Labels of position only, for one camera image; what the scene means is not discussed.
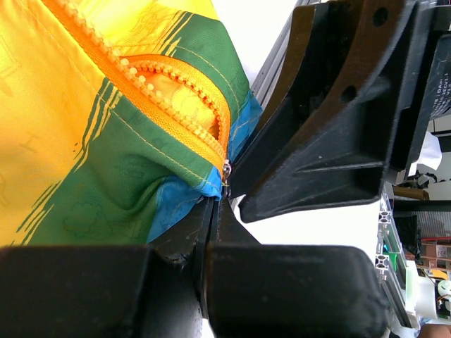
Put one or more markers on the aluminium table frame rail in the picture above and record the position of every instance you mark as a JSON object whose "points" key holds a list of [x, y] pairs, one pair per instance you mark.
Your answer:
{"points": [[380, 262]]}

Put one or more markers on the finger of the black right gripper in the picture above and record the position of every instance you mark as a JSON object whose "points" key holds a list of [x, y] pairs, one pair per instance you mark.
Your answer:
{"points": [[326, 135]]}

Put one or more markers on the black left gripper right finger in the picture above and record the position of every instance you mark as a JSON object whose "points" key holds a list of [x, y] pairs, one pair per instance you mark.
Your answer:
{"points": [[257, 290]]}

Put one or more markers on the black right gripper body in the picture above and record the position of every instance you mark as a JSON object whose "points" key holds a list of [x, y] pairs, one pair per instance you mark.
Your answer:
{"points": [[425, 89]]}

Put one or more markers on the silver zipper slider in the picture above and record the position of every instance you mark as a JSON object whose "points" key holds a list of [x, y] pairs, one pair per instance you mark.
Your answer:
{"points": [[226, 172]]}

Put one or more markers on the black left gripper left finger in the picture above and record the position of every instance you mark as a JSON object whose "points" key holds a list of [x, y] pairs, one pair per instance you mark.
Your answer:
{"points": [[148, 290]]}

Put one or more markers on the rainbow striped hooded jacket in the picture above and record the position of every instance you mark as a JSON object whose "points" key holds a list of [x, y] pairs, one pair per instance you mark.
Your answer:
{"points": [[116, 117]]}

